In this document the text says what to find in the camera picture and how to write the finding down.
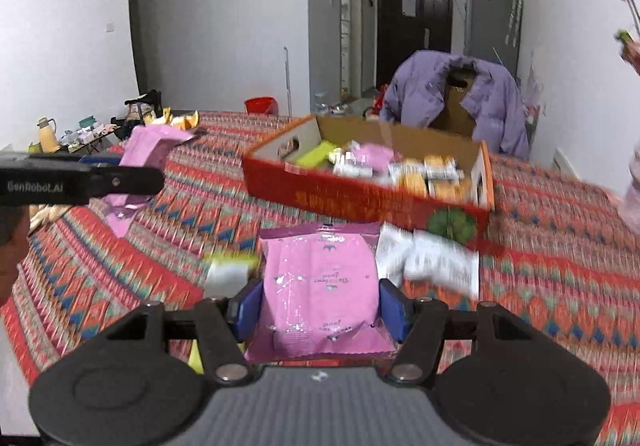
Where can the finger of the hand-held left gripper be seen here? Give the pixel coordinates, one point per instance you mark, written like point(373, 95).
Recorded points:
point(130, 182)
point(102, 159)

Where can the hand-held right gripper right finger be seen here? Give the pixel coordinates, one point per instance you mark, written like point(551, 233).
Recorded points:
point(395, 311)

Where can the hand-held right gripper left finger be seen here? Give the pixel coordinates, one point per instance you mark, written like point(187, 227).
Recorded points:
point(247, 312)

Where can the large pink snack packet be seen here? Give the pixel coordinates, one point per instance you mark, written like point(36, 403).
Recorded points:
point(145, 148)
point(374, 156)
point(320, 286)

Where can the orange and white cardboard box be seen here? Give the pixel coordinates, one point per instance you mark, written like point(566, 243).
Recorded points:
point(350, 198)

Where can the pile of small snack packets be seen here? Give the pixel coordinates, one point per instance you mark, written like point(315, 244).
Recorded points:
point(435, 173)

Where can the green snack bar packet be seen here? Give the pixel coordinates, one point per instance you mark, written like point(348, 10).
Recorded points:
point(315, 155)

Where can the person's left hand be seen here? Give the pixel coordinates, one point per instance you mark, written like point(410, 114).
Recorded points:
point(12, 256)

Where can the cluttered side table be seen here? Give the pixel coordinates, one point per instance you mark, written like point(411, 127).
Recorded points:
point(87, 135)

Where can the yellow and white snack packet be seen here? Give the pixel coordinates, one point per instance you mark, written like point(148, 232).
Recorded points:
point(227, 271)

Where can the yellow thermos jug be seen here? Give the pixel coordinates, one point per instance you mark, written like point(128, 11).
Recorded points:
point(46, 134)

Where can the red bucket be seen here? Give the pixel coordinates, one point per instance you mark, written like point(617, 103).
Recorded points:
point(260, 104)

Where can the red patterned tablecloth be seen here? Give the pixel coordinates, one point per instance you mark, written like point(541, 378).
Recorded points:
point(550, 236)

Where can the wooden chair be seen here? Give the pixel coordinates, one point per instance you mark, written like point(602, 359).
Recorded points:
point(460, 113)

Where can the white leaning board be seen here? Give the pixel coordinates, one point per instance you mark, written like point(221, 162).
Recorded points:
point(565, 160)

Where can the purple puffer jacket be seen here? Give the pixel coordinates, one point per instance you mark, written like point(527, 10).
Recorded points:
point(495, 100)

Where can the pink flower vase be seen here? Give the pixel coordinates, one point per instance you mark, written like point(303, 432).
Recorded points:
point(632, 191)

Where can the glass sliding door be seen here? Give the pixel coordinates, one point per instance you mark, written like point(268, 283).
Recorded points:
point(350, 20)

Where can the dark entrance door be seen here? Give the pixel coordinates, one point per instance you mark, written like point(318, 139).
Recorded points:
point(415, 20)

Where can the grey refrigerator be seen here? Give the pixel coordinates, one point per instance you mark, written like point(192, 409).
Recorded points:
point(492, 15)

